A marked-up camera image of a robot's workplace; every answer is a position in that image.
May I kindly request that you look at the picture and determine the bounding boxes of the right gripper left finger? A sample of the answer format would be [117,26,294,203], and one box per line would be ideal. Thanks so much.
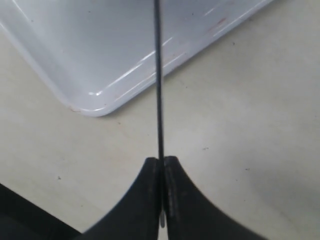
[76,157,161,240]

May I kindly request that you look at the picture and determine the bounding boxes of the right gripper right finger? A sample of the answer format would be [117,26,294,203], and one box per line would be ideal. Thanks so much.
[164,156,265,240]

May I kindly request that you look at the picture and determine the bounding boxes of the thin metal skewer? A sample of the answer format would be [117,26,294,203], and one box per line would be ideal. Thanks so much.
[153,0,166,229]

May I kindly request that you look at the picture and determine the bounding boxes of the white rectangular plastic tray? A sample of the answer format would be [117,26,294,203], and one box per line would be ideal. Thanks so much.
[0,0,268,117]

